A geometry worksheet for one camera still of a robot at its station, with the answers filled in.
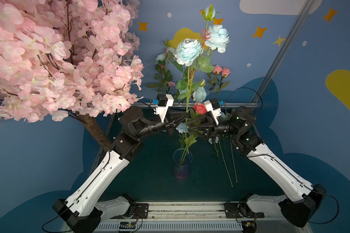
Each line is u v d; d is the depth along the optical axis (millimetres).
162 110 454
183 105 497
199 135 520
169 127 463
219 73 887
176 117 492
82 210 365
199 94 647
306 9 703
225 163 929
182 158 761
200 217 733
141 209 746
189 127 519
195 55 354
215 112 493
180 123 523
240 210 670
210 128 496
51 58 273
